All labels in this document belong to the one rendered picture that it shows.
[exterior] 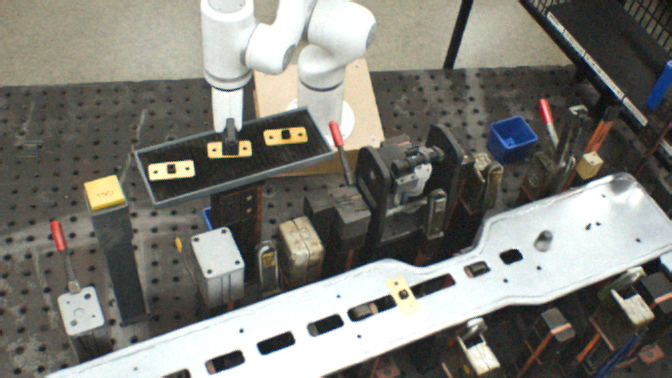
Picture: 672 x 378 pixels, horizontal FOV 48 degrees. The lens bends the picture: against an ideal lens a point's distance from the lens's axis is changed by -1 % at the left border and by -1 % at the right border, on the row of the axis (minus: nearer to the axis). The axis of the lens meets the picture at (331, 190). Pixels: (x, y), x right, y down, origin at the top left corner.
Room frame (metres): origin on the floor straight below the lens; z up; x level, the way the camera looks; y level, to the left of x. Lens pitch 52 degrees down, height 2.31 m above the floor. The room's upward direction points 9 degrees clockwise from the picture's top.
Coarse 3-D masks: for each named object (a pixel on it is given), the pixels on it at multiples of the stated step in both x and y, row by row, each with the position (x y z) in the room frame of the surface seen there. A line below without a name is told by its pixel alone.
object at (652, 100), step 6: (666, 66) 1.42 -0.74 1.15; (666, 72) 1.42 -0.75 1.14; (660, 78) 1.42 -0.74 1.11; (666, 78) 1.41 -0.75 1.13; (660, 84) 1.41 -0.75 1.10; (666, 84) 1.40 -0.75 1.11; (654, 90) 1.42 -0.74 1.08; (660, 90) 1.41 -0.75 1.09; (648, 96) 1.43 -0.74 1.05; (654, 96) 1.41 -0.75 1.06; (660, 96) 1.40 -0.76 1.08; (648, 102) 1.42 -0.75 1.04; (654, 102) 1.40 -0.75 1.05; (654, 108) 1.40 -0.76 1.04
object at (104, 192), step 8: (112, 176) 0.84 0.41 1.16; (88, 184) 0.81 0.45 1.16; (96, 184) 0.82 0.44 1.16; (104, 184) 0.82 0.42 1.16; (112, 184) 0.82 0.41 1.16; (88, 192) 0.79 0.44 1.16; (96, 192) 0.80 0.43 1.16; (104, 192) 0.80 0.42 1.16; (112, 192) 0.80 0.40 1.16; (120, 192) 0.81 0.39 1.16; (96, 200) 0.78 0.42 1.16; (104, 200) 0.78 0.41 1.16; (112, 200) 0.79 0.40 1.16; (120, 200) 0.79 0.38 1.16; (96, 208) 0.77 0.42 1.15
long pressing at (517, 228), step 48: (576, 192) 1.12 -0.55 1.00; (624, 192) 1.14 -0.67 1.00; (480, 240) 0.94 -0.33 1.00; (528, 240) 0.96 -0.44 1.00; (576, 240) 0.98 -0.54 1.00; (624, 240) 1.00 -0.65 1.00; (336, 288) 0.77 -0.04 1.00; (384, 288) 0.79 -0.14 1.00; (480, 288) 0.82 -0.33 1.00; (528, 288) 0.84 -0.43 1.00; (576, 288) 0.86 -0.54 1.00; (192, 336) 0.62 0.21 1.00; (240, 336) 0.64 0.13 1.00; (336, 336) 0.67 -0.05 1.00; (384, 336) 0.68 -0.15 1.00
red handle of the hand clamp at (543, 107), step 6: (540, 102) 1.24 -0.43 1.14; (546, 102) 1.24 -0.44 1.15; (540, 108) 1.23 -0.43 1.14; (546, 108) 1.23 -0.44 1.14; (540, 114) 1.22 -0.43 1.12; (546, 114) 1.22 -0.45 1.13; (546, 120) 1.21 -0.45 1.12; (552, 120) 1.21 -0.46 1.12; (546, 126) 1.20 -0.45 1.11; (552, 126) 1.20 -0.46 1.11; (552, 132) 1.19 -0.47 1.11; (552, 138) 1.18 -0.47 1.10; (552, 144) 1.17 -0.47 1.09; (552, 150) 1.16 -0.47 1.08; (564, 162) 1.14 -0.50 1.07
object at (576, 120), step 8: (568, 112) 1.16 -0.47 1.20; (576, 112) 1.16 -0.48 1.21; (584, 112) 1.16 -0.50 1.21; (568, 120) 1.15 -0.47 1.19; (576, 120) 1.15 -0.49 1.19; (584, 120) 1.13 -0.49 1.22; (592, 120) 1.14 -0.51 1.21; (568, 128) 1.14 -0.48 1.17; (576, 128) 1.16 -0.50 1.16; (584, 128) 1.12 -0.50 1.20; (568, 136) 1.14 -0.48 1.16; (576, 136) 1.15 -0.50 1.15; (560, 144) 1.14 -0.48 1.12; (568, 144) 1.15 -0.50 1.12; (576, 144) 1.15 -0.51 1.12; (560, 152) 1.13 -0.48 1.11; (568, 152) 1.15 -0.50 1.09; (560, 160) 1.13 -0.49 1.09; (568, 160) 1.14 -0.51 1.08; (568, 168) 1.14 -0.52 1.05
